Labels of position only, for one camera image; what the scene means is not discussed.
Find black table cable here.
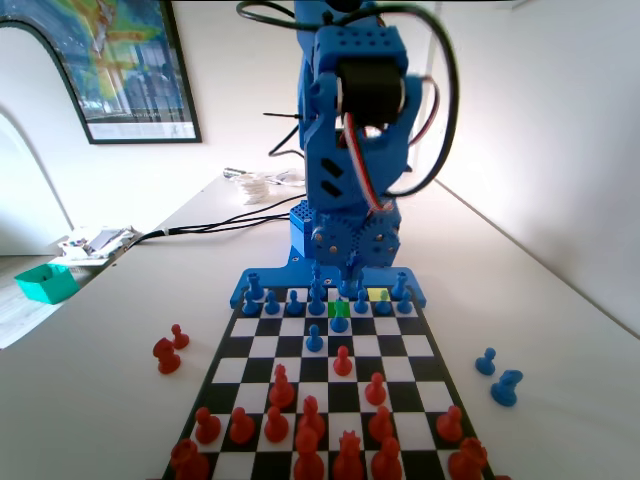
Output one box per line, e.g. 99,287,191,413
164,193,307,235
115,214,294,251

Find framed map poster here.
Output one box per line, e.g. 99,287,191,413
0,0,204,146

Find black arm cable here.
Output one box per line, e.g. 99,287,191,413
235,0,461,199

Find loose printed papers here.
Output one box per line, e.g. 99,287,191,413
264,168,307,187

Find red chess queen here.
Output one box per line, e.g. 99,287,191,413
332,430,365,480

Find white red servo wire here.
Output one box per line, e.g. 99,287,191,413
337,74,441,216

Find blue chess queen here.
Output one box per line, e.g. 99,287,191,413
307,279,325,317

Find row of blue chess pieces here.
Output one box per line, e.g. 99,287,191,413
228,259,429,309

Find black white chessboard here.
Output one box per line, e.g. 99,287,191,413
164,287,501,480

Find red chess rook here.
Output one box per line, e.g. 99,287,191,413
447,437,489,480
170,438,211,480

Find green plastic bin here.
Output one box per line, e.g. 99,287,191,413
13,263,81,305

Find pile of papers and boxes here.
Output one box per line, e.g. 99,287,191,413
49,224,144,267

